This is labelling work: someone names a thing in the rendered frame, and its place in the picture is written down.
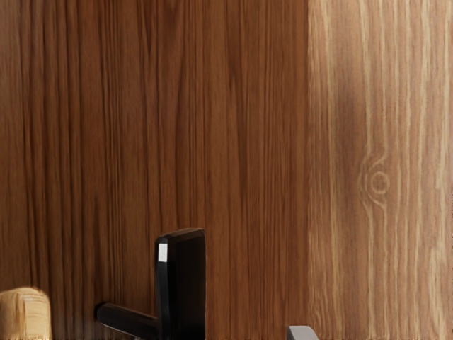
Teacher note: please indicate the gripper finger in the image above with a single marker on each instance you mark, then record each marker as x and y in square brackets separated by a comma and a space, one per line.
[301, 334]

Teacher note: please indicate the dark brown wooden drawer cabinet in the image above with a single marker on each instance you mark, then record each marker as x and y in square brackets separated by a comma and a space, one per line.
[127, 134]

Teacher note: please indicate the pale wooden rounded block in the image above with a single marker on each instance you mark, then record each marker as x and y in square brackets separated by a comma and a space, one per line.
[21, 315]

